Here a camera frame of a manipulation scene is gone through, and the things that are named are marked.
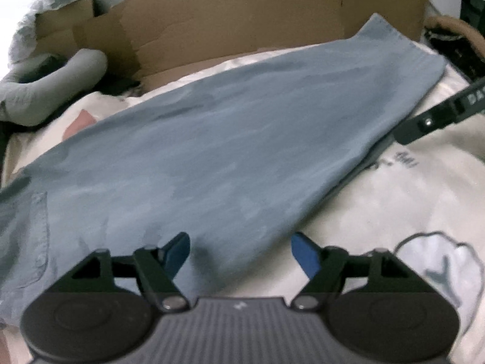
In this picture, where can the blue denim pants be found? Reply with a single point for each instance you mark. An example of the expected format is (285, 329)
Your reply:
(227, 140)

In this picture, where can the grey neck pillow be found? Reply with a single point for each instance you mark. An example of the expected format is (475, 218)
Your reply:
(57, 79)

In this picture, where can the bear print bed sheet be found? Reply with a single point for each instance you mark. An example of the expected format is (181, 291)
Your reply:
(398, 197)

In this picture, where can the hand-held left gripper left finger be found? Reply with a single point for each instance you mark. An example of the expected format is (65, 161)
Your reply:
(178, 250)

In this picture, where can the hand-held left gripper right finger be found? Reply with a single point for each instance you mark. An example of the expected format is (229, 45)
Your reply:
(307, 252)

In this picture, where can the flat cardboard sheet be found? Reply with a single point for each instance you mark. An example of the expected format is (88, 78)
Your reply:
(227, 15)

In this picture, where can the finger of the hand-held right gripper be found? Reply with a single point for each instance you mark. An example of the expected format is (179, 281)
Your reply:
(416, 127)

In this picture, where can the black bag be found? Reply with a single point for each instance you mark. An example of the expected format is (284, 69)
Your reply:
(451, 51)

